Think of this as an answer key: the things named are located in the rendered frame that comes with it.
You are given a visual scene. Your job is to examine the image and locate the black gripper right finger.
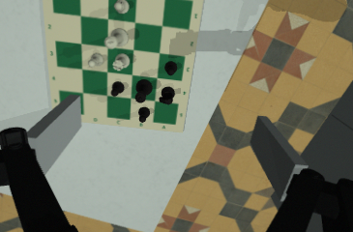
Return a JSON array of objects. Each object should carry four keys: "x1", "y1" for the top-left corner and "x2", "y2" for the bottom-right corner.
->
[{"x1": 250, "y1": 116, "x2": 353, "y2": 232}]

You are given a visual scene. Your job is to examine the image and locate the green and cream chessboard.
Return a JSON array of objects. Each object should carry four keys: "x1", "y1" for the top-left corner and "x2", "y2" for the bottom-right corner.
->
[{"x1": 43, "y1": 0, "x2": 203, "y2": 132}]

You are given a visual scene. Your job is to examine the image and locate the white rook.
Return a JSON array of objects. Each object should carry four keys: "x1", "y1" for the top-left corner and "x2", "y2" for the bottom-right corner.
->
[{"x1": 113, "y1": 53, "x2": 130, "y2": 71}]

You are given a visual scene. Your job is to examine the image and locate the white pawn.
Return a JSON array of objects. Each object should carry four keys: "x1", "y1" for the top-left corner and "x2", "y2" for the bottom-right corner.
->
[
  {"x1": 114, "y1": 0, "x2": 129, "y2": 14},
  {"x1": 88, "y1": 53, "x2": 103, "y2": 68}
]

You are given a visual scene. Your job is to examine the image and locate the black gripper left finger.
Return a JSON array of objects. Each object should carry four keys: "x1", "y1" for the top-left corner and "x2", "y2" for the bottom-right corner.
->
[{"x1": 0, "y1": 95, "x2": 81, "y2": 232}]

